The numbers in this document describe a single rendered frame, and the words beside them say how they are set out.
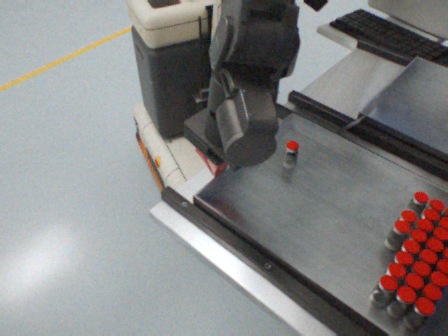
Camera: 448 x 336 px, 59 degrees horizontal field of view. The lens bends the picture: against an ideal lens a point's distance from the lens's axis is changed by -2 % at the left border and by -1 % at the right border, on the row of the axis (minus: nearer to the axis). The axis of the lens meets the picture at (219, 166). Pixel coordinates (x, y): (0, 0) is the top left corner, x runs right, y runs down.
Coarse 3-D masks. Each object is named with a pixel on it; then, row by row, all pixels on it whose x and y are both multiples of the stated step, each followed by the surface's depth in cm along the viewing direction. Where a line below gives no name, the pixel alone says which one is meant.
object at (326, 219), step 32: (288, 128) 73; (320, 128) 69; (320, 160) 68; (352, 160) 68; (384, 160) 64; (224, 192) 63; (256, 192) 63; (288, 192) 63; (320, 192) 63; (352, 192) 63; (384, 192) 63; (224, 224) 57; (256, 224) 59; (288, 224) 59; (320, 224) 59; (352, 224) 59; (384, 224) 59; (288, 256) 55; (320, 256) 55; (352, 256) 55; (384, 256) 55; (320, 288) 49; (352, 288) 52; (352, 320) 48; (384, 320) 49
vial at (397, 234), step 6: (396, 222) 54; (402, 222) 54; (396, 228) 53; (402, 228) 53; (408, 228) 53; (390, 234) 55; (396, 234) 54; (402, 234) 53; (384, 240) 57; (390, 240) 55; (396, 240) 54; (402, 240) 54; (390, 246) 56; (396, 246) 55
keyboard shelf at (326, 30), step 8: (328, 24) 119; (400, 24) 120; (408, 24) 120; (320, 32) 118; (328, 32) 116; (336, 32) 115; (416, 32) 117; (424, 32) 117; (336, 40) 114; (344, 40) 113; (352, 40) 112; (440, 40) 114; (352, 48) 111
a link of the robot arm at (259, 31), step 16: (240, 0) 39; (256, 0) 40; (272, 0) 40; (288, 0) 40; (240, 16) 39; (256, 16) 40; (272, 16) 41; (288, 16) 41; (240, 32) 39; (256, 32) 40; (272, 32) 41; (288, 32) 41; (240, 48) 40; (256, 48) 41; (272, 48) 41; (288, 48) 42; (256, 64) 43; (272, 64) 43
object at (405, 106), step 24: (408, 72) 85; (432, 72) 85; (384, 96) 79; (408, 96) 81; (432, 96) 81; (384, 120) 76; (408, 120) 76; (432, 120) 76; (408, 144) 69; (432, 144) 71
